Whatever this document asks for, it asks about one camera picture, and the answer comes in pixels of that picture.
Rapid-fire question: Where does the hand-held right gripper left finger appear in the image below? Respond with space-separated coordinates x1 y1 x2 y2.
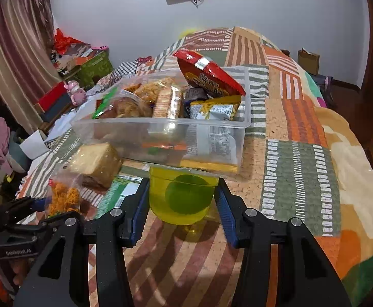
14 177 151 307

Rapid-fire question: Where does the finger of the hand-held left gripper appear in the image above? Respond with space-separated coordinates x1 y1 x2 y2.
0 196 51 221
29 210 86 234

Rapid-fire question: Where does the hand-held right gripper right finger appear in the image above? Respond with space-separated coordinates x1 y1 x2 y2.
214 181 351 307

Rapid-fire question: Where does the bag of orange snacks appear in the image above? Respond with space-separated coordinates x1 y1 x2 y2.
46 174 83 220

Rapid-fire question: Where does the yellow green jelly cup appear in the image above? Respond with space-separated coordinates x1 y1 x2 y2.
148 166 219 225

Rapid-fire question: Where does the clear plastic container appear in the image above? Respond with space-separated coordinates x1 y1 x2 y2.
70 65 252 177

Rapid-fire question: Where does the bag of brown fried snacks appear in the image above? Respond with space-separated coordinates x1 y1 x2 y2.
92 90 153 119

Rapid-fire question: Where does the yellow white snack packet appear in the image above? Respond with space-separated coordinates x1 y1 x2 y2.
188 95 243 167

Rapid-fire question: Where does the clear biscuit pack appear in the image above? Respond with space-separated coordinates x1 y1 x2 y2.
152 85 183 119

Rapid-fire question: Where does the orange printed snack packet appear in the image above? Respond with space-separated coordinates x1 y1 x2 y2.
122 81 142 93

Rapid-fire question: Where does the blue snack bag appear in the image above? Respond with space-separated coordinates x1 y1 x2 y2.
183 86 209 118

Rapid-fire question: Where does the red snack bag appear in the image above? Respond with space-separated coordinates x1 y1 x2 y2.
173 49 246 97

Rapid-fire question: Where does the white paper box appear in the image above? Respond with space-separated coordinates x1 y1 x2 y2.
20 131 51 160

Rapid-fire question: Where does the bagged bread slice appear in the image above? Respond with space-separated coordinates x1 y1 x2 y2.
65 143 123 190

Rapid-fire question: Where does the light blue cloth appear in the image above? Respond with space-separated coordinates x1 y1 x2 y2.
50 115 75 141

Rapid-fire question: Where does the patchwork blanket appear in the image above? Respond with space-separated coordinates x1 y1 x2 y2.
15 26 373 307

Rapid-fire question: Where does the dark blue box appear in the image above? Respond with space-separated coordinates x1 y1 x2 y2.
42 97 73 124

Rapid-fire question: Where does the red box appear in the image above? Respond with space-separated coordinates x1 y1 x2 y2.
34 81 68 111

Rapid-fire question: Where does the pink plush toy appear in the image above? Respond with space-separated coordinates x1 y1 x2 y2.
64 80 88 106

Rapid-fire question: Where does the checkered cloth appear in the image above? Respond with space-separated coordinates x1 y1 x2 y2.
114 61 142 75

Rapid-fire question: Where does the green storage box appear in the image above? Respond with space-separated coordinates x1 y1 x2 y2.
76 49 115 88

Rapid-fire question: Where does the pile of papers and clothes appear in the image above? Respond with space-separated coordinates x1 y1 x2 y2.
52 43 94 74

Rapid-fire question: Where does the striped curtain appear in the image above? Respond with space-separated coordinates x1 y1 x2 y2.
0 0 62 128

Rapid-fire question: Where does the red plastic bag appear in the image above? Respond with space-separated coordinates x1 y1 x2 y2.
54 28 88 55

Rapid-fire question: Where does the dark bag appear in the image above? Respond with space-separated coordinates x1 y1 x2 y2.
311 73 336 103

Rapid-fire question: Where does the cardboard box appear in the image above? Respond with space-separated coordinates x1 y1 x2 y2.
298 48 320 75

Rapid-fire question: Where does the yellow hoop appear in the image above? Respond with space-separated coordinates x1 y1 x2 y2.
178 27 203 39

